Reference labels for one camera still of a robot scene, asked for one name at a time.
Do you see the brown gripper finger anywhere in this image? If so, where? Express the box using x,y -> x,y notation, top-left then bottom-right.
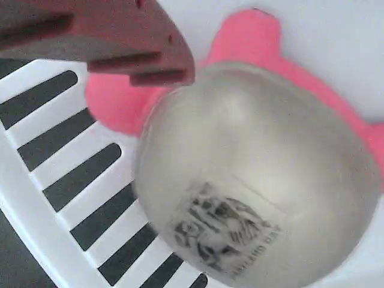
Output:
0,0 -> 196,88

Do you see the white plastic tray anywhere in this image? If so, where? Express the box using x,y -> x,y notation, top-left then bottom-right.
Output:
0,0 -> 384,288

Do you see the red turtle toy gold shell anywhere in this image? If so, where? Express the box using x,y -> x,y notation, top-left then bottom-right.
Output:
85,8 -> 384,286

